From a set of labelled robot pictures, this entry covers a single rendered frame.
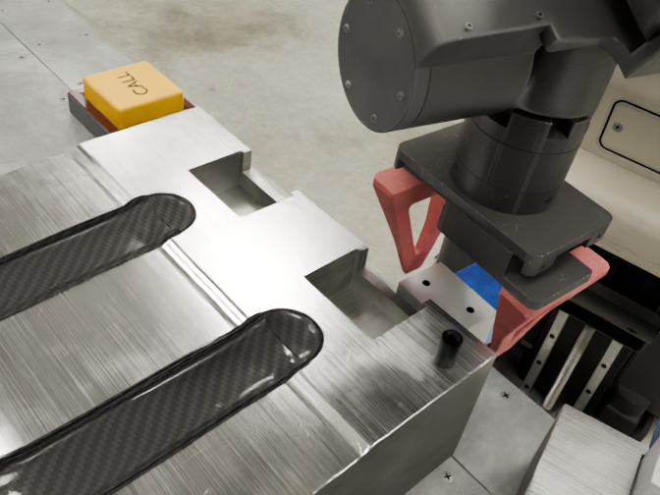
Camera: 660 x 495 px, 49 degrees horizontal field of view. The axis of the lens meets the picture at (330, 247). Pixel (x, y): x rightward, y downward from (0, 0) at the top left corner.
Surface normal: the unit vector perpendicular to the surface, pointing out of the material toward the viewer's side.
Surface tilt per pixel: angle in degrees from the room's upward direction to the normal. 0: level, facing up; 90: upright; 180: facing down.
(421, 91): 84
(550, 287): 1
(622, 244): 98
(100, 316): 3
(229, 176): 90
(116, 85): 0
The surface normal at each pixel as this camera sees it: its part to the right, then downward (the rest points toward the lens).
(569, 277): 0.15, -0.73
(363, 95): -0.88, 0.22
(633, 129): -0.61, 0.58
